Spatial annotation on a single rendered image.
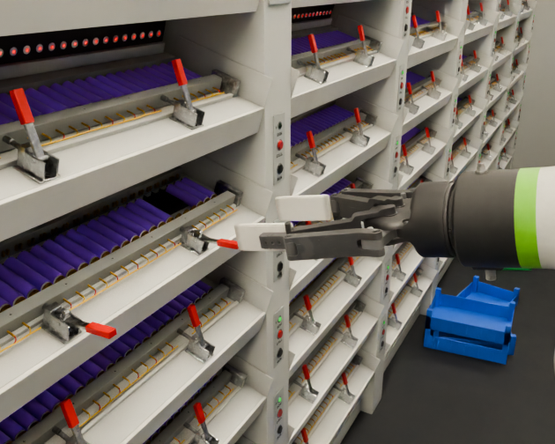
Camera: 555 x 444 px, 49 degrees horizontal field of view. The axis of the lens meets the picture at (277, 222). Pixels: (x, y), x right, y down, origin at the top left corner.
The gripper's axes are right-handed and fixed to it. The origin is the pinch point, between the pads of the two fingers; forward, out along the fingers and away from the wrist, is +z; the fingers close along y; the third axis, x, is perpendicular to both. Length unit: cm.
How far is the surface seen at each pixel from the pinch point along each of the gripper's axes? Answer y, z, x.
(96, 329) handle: -15.2, 16.2, -6.7
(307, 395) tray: 53, 34, -64
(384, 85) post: 100, 21, 1
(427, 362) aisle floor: 135, 31, -105
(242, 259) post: 29.8, 27.2, -17.9
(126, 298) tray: -4.8, 21.7, -8.4
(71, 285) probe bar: -10.3, 24.2, -4.1
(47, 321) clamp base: -15.6, 23.5, -6.1
